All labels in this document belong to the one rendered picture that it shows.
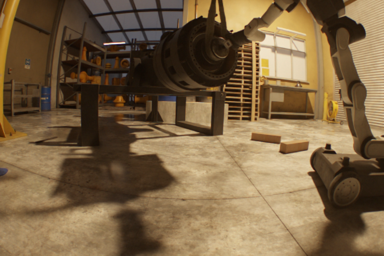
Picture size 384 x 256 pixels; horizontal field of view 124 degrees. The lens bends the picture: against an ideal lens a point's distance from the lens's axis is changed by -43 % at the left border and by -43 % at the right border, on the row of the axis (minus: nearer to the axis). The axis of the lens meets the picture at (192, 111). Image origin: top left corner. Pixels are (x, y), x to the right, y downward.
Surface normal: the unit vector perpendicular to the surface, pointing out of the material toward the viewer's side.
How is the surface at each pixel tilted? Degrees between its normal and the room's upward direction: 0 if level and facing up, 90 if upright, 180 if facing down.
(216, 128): 90
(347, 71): 90
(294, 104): 90
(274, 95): 90
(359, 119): 115
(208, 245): 0
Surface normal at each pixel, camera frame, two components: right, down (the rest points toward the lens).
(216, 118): 0.55, 0.08
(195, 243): 0.04, -1.00
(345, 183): -0.43, 0.04
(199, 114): 0.03, 0.07
